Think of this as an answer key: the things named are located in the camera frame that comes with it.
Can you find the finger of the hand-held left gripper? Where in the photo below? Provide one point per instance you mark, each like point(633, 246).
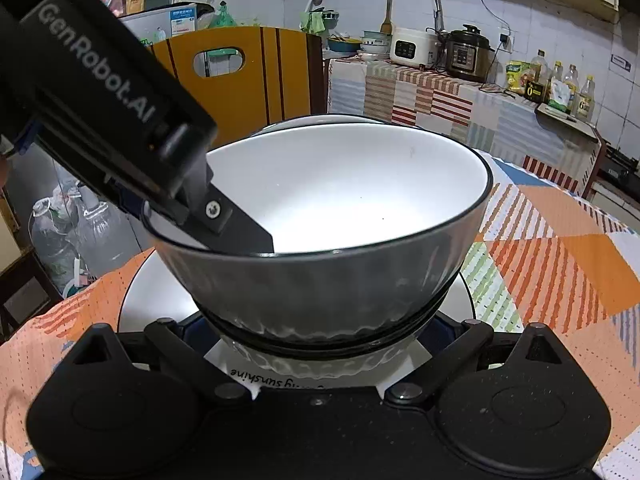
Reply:
point(150, 202)
point(240, 232)

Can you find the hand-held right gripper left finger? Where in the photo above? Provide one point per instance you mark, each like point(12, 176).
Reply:
point(200, 365)

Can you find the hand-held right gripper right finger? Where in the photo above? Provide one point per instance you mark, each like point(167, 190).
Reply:
point(440, 365)

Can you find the white bowl black rim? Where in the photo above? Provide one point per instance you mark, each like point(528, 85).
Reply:
point(300, 366)
point(325, 195)

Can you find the white cardboard box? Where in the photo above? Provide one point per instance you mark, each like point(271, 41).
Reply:
point(170, 20)

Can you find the large plastic water jug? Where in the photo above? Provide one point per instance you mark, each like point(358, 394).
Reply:
point(55, 240)

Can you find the green plastic bag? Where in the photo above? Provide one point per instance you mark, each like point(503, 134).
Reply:
point(222, 17)

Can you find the orange wooden chair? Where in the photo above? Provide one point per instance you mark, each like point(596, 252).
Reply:
point(280, 75)

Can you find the stack of dishes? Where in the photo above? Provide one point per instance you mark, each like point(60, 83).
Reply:
point(362, 45)

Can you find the patchwork counter cloth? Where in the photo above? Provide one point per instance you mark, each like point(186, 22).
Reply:
point(425, 100)

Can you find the white rice cooker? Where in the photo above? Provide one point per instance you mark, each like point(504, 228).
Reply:
point(412, 50)

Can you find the wooden spatula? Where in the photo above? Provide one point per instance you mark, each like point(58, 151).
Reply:
point(386, 15)

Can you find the gas stove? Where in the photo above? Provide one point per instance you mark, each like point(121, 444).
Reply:
point(620, 162)

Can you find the dark pressure cooker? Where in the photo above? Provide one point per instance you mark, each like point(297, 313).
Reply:
point(467, 57)

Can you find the yellow food packet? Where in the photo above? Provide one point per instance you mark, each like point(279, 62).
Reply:
point(517, 77)

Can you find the yellow oil bottle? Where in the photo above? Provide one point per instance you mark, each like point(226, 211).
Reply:
point(587, 102)

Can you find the clear oil bottle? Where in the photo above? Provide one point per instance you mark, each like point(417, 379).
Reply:
point(570, 90)
point(555, 85)

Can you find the dark oil bottle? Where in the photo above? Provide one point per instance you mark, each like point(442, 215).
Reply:
point(538, 77)

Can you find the wall power socket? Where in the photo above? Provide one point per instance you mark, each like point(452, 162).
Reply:
point(506, 44)

